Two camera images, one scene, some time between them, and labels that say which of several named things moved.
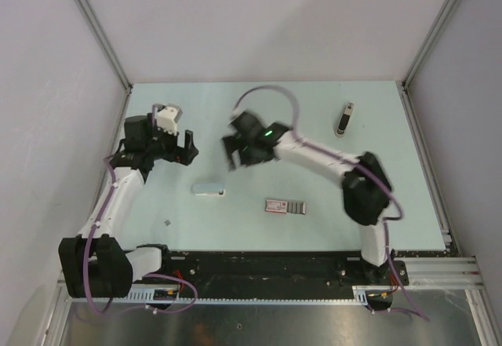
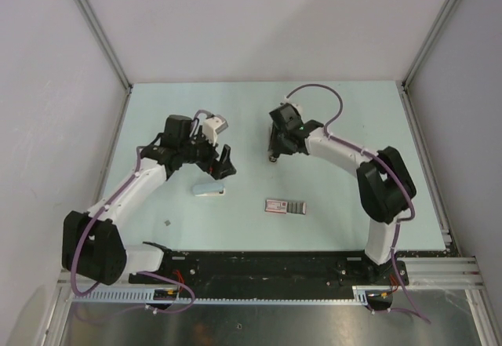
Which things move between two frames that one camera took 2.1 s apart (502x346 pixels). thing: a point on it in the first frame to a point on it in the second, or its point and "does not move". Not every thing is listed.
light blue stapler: x=209 y=189 does not move
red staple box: x=285 y=207 does not move
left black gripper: x=183 y=155 to x=215 y=167
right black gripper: x=234 y=143 to x=274 y=145
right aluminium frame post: x=403 y=85 does not move
